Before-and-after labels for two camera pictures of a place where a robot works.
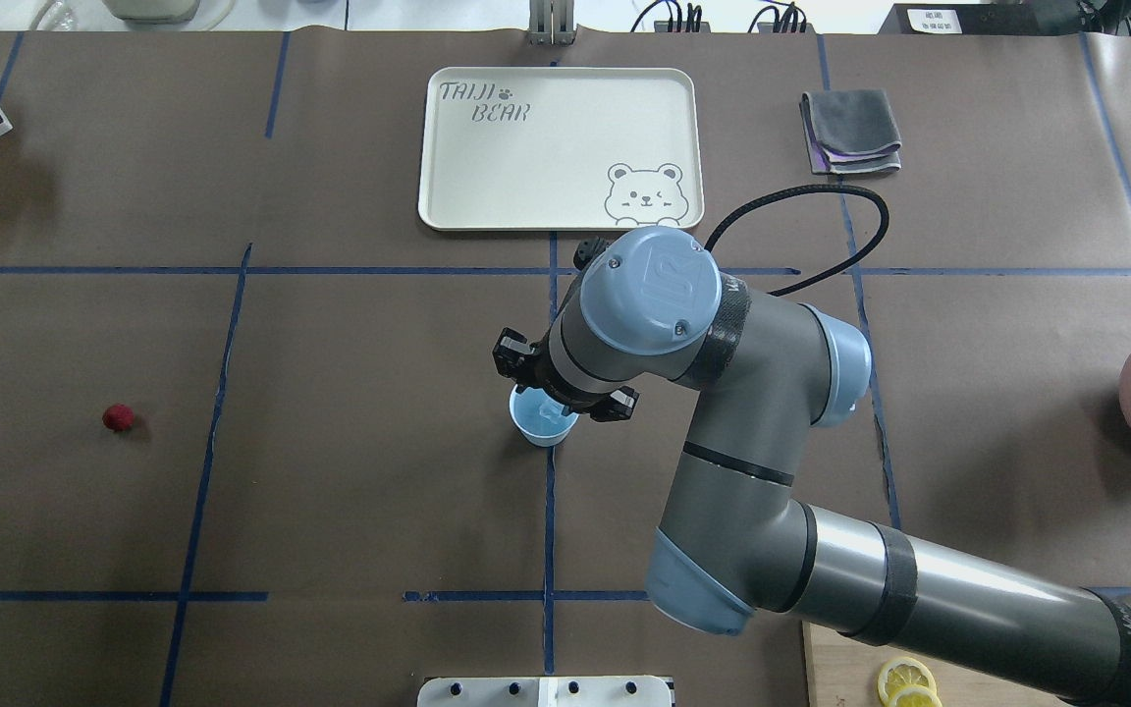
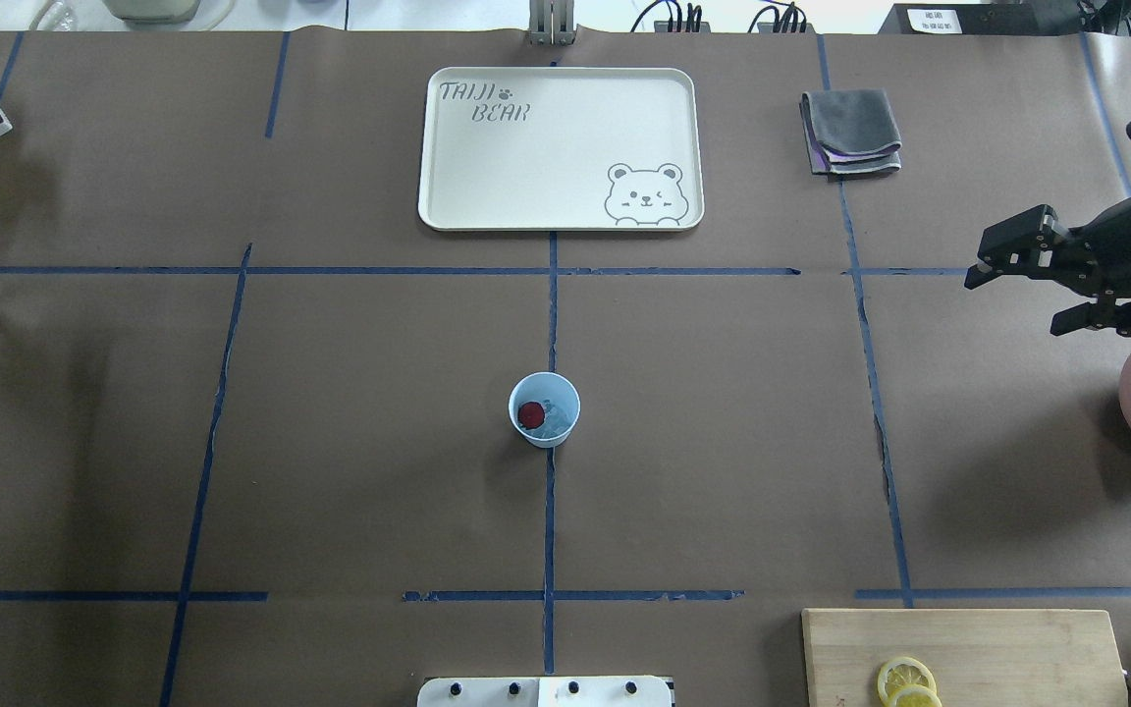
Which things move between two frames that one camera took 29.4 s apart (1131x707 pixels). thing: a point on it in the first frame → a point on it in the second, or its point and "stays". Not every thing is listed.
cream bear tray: [562, 148] stays
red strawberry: [119, 417] → [530, 414]
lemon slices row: [905, 681] stays
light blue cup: [540, 417] stays
